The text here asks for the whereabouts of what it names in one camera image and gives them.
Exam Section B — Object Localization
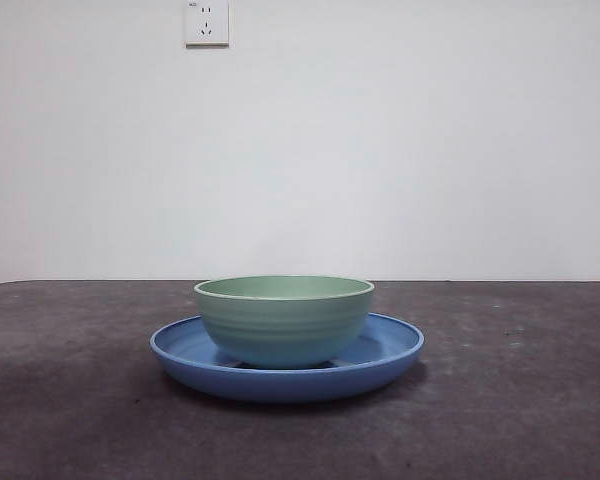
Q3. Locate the white wall socket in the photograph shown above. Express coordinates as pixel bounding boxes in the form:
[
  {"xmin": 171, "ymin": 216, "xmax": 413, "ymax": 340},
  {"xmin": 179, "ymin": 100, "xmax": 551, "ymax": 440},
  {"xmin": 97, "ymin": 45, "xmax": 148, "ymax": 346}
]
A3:
[{"xmin": 184, "ymin": 0, "xmax": 231, "ymax": 50}]

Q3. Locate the green ribbed bowl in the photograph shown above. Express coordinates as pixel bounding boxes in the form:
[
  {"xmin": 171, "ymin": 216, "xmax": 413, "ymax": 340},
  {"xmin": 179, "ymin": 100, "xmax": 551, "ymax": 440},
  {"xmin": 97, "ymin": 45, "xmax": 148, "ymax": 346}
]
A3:
[{"xmin": 193, "ymin": 274, "xmax": 376, "ymax": 370}]

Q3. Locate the blue round plate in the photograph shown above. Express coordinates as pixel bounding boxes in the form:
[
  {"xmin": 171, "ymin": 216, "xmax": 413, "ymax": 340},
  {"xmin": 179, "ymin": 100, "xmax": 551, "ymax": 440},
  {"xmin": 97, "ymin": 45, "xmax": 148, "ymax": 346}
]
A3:
[{"xmin": 149, "ymin": 312, "xmax": 425, "ymax": 405}]

